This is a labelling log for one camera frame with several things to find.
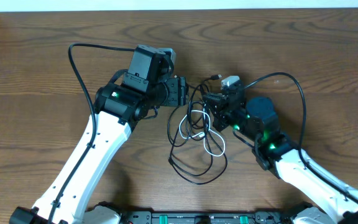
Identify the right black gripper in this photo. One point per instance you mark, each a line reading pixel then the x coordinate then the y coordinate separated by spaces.
pixel 217 106

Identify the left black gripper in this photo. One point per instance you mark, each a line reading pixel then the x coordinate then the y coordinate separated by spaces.
pixel 179 91

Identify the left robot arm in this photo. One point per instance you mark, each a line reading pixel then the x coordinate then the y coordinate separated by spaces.
pixel 126 99

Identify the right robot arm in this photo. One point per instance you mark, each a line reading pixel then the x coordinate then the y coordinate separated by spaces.
pixel 257 120

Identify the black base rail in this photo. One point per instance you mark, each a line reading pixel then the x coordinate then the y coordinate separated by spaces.
pixel 204 217

